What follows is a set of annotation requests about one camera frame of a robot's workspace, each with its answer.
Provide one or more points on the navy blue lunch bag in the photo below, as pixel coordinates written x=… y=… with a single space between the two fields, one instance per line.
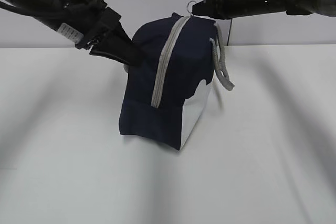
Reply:
x=166 y=95

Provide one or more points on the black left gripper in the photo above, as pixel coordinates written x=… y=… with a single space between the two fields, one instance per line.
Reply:
x=95 y=24

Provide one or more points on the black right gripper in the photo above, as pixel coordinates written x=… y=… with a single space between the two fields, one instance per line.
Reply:
x=237 y=8

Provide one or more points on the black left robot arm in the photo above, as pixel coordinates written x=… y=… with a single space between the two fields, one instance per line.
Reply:
x=52 y=13

